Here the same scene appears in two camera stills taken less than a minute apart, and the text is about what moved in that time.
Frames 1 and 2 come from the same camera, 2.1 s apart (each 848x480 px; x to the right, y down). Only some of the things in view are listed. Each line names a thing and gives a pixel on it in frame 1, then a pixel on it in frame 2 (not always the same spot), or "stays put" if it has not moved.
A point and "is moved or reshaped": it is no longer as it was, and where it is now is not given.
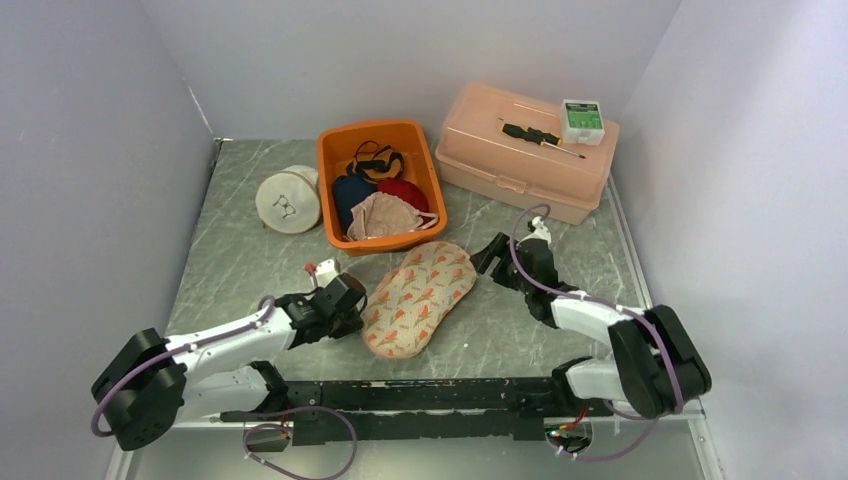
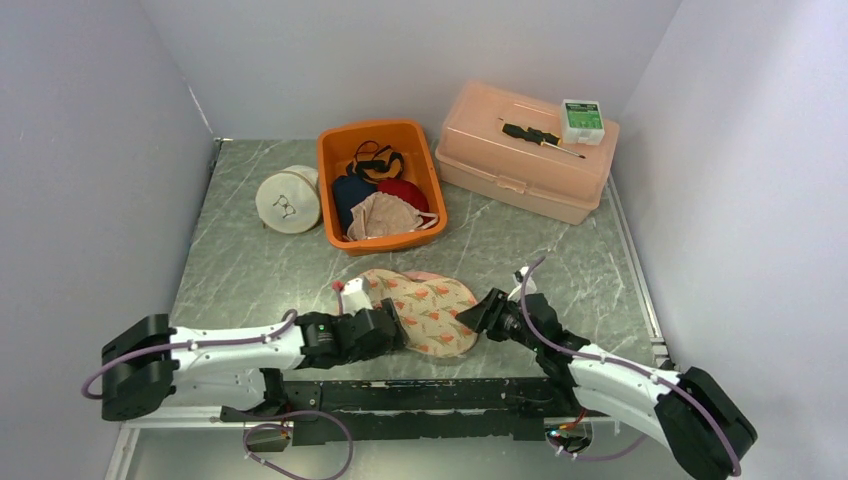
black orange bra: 374,164 stays put
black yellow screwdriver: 537,136 stays put
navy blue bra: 348,192 stays put
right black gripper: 497,247 → 484,316
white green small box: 581,122 stays put
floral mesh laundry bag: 429,279 is moved or reshaped
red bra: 406,191 stays put
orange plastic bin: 335,147 stays put
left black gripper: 353,323 → 394,341
